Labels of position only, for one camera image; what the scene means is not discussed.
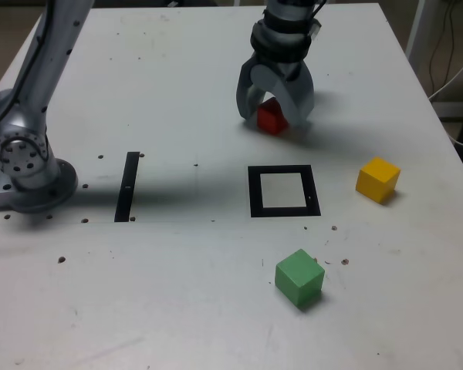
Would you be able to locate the white metal frame leg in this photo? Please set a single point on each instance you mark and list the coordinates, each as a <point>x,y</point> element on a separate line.
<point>416,31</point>

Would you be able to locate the green cube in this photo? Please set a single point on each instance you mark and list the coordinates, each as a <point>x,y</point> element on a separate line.
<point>299,279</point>

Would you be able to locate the yellow cube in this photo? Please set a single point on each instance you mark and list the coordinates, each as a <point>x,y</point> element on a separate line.
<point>376,179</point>

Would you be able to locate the black tape square outline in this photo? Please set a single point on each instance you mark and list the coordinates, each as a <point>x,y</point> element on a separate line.
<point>254,192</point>

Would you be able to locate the black tape strip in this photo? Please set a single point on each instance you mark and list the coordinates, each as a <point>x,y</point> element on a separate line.
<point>126,189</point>

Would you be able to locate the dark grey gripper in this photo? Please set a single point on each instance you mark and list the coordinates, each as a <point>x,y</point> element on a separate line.
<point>289,69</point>

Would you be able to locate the white frame bar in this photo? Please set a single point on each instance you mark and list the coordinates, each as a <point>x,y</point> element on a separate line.
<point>453,111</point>

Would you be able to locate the red cube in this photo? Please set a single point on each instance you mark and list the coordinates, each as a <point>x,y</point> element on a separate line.
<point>270,117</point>

